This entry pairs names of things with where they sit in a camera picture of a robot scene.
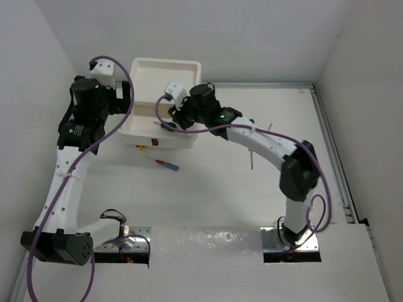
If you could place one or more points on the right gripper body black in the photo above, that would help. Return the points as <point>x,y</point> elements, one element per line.
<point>188,114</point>

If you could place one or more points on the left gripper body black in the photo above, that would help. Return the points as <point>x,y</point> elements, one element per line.
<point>109,104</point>

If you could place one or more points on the stubby green screwdriver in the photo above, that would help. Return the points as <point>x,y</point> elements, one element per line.
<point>169,126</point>

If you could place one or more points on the white drawer container box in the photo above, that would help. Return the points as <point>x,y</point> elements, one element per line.
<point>151,76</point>

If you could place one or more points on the long green screwdriver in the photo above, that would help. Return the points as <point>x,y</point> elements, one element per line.
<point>251,159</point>

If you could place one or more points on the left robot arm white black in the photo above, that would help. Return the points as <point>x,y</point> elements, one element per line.
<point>56,237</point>

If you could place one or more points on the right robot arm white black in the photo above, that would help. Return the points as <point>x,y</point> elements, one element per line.
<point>295,161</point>

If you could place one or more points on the small blue red screwdriver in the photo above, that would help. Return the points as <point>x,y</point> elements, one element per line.
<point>164,163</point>

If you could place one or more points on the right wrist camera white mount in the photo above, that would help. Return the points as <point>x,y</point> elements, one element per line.
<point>177,92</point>

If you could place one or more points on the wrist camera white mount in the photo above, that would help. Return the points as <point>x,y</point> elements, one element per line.
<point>177,92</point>
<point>103,71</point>

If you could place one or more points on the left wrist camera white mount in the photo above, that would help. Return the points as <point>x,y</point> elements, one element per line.
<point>103,71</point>

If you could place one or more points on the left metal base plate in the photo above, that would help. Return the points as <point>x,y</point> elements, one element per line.
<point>135,241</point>

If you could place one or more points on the metal base plate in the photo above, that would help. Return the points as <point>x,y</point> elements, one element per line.
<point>135,241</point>
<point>273,241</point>

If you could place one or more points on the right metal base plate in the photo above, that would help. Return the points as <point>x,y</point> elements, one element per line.
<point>273,241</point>

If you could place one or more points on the aluminium frame rail right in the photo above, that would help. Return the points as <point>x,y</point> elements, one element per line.
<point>349,207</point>

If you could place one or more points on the aluminium frame rail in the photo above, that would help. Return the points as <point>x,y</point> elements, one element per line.
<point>20,285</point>
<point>349,207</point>

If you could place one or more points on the aluminium frame rail left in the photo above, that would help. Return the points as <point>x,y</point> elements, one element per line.
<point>20,285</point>

